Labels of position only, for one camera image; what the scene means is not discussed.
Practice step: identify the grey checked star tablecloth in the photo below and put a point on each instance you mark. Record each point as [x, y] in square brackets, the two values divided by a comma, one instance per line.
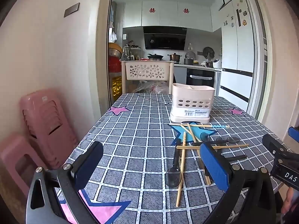
[140, 144]

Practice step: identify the black built-in oven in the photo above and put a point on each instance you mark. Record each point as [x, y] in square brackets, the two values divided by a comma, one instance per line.
[201, 77]

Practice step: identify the beige plastic utensil holder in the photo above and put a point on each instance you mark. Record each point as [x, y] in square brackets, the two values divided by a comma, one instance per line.
[192, 98]

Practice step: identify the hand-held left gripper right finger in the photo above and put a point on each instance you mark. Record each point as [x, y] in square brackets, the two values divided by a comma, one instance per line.
[213, 165]

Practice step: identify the red bucket with gold lid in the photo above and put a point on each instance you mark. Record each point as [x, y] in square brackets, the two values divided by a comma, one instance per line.
[114, 60]

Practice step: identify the plain bamboo chopstick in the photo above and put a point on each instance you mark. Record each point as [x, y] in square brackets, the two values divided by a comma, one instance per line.
[233, 146]
[179, 191]
[192, 135]
[186, 133]

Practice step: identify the white rice cooker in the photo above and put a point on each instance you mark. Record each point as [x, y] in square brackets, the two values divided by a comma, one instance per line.
[217, 64]

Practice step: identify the red paper cabinet sticker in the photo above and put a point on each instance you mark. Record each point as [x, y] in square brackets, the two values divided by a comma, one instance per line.
[186, 11]
[152, 10]

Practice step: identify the white refrigerator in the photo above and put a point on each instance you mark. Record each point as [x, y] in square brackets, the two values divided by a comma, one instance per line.
[237, 51]

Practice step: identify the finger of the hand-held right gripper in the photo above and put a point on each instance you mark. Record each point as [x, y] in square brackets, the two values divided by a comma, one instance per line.
[294, 133]
[273, 143]

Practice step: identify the glass kettle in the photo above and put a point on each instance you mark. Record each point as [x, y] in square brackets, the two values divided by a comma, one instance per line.
[126, 52]

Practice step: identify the white upper kitchen cabinets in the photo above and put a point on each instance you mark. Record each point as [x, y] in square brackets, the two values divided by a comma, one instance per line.
[168, 18]

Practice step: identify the black cooking pot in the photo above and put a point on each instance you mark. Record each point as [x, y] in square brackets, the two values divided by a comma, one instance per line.
[188, 61]

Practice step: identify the crumpled clear plastic bags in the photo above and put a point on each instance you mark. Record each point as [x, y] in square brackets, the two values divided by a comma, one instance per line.
[149, 86]

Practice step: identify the copper cooking pot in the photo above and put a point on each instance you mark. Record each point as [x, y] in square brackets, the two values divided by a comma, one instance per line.
[174, 57]

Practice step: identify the black frying pan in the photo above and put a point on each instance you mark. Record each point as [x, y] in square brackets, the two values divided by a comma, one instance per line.
[155, 56]

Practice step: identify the bamboo chopstick with blue end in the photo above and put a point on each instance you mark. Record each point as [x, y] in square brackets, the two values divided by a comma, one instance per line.
[219, 126]

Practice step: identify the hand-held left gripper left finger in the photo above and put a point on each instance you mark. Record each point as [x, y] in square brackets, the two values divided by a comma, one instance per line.
[90, 165]

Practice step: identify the person's right hand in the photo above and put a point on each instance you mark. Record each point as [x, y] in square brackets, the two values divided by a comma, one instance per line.
[290, 200]

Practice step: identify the black range hood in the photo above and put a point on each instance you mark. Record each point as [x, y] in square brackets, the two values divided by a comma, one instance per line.
[164, 38]

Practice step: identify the gold foil pack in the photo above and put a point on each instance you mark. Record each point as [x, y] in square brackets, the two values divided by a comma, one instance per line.
[116, 85]

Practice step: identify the round metal strainer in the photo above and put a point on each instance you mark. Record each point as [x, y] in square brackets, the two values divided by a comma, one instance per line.
[208, 52]

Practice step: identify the stack of pink plastic stools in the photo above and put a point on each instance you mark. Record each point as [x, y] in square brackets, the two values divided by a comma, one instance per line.
[44, 121]

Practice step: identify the hanging white plastic bag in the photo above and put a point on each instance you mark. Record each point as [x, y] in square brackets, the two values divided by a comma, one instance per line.
[113, 37]

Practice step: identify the grey wall switch plate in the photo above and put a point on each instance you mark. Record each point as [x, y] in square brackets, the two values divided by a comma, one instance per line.
[72, 9]

